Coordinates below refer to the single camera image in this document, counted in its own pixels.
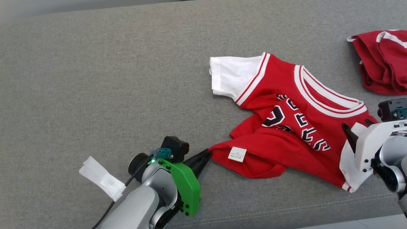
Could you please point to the red basketball jersey white sleeves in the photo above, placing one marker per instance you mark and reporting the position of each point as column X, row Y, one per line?
column 276, row 146

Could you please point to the white tape label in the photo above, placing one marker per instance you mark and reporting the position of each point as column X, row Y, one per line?
column 101, row 178

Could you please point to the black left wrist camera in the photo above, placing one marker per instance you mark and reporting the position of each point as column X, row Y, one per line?
column 175, row 148

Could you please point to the grey fabric sofa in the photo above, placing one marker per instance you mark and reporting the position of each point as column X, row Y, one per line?
column 95, row 79

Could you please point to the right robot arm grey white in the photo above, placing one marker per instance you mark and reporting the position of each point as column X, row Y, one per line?
column 392, row 171

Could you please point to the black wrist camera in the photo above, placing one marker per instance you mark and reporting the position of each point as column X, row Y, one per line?
column 175, row 148
column 389, row 109

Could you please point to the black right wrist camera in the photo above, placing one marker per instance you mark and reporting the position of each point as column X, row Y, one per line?
column 389, row 109

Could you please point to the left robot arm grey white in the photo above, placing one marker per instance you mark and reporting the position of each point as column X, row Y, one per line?
column 136, row 206

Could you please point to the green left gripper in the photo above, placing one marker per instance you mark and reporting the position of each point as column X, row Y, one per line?
column 189, row 190

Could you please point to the red shorts white waistband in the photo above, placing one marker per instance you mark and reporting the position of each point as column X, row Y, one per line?
column 378, row 66

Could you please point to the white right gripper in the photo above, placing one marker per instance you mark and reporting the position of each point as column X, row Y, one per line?
column 369, row 143

